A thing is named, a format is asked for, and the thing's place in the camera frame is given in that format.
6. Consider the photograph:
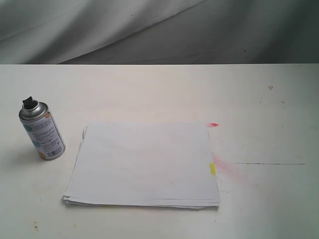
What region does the white spray paint can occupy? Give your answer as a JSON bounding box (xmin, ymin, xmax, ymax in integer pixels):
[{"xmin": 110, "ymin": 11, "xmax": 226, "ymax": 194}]
[{"xmin": 19, "ymin": 97, "xmax": 66, "ymax": 161}]

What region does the white paper stack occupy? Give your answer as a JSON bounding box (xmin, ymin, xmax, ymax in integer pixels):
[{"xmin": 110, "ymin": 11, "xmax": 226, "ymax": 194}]
[{"xmin": 63, "ymin": 122, "xmax": 221, "ymax": 209}]

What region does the white backdrop cloth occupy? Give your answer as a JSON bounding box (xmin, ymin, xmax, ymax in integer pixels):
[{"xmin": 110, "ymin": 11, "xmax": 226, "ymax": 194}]
[{"xmin": 0, "ymin": 0, "xmax": 319, "ymax": 64}]

